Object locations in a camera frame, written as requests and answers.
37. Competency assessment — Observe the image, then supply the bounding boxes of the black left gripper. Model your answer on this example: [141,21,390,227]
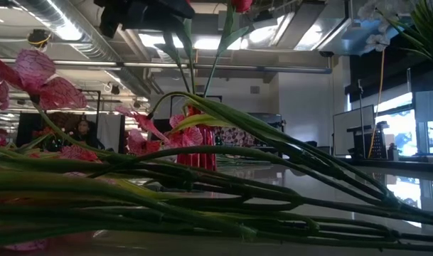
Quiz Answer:
[94,0,196,39]

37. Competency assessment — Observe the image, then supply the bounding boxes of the red artificial tulip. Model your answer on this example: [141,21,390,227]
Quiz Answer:
[154,33,194,95]
[203,0,255,99]
[173,17,198,95]

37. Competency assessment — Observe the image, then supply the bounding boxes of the pink artificial flower spray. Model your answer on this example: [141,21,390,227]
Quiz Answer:
[0,140,107,170]
[0,48,433,252]

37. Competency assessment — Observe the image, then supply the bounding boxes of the red glass vase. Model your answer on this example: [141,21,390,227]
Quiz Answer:
[176,105,218,172]

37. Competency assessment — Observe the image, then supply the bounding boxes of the ceiling light panel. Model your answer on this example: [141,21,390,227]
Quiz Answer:
[137,32,249,50]

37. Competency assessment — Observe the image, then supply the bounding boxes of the horizontal ceiling pipe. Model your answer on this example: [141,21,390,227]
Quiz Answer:
[0,58,333,75]

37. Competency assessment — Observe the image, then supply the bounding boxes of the black yellow ceiling reel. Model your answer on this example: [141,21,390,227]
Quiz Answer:
[26,28,53,53]

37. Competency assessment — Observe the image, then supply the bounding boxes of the white curtain panel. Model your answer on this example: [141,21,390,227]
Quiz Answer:
[97,113,123,154]

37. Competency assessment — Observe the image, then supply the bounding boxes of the person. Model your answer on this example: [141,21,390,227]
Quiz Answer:
[70,119,105,150]

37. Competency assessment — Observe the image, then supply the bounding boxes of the pink patterned fabric panel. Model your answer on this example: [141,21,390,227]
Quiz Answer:
[215,126,256,147]

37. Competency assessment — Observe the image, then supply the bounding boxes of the black shelf cabinet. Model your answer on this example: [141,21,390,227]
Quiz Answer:
[247,112,287,159]

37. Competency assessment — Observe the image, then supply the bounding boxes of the background red flower bunch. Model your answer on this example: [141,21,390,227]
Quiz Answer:
[31,127,57,139]

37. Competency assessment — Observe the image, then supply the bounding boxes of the black partition panel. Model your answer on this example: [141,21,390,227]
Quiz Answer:
[16,112,48,149]

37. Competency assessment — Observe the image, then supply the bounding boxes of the white board panel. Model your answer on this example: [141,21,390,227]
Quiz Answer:
[332,104,376,157]

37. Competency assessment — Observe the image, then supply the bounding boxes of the black equipment stand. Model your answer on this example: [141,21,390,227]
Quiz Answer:
[345,78,391,160]

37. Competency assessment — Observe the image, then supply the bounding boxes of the silver round ceiling duct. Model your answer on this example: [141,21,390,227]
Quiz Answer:
[9,0,156,97]

